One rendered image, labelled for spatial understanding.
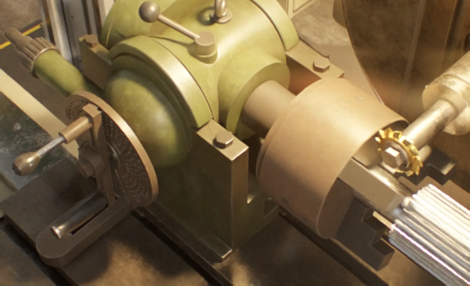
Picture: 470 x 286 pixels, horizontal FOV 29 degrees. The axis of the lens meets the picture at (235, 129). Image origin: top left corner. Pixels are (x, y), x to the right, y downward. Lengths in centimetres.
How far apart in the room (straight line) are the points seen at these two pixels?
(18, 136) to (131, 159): 71
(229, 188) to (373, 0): 35
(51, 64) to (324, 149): 45
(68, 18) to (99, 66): 110
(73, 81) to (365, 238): 47
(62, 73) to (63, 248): 26
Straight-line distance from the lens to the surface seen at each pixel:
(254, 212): 133
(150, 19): 121
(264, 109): 122
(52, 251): 136
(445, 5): 124
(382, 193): 108
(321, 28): 314
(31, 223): 142
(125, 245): 138
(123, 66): 126
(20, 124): 191
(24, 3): 330
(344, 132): 112
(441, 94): 116
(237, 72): 122
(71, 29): 246
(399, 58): 137
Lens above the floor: 215
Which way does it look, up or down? 50 degrees down
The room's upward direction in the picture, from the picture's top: straight up
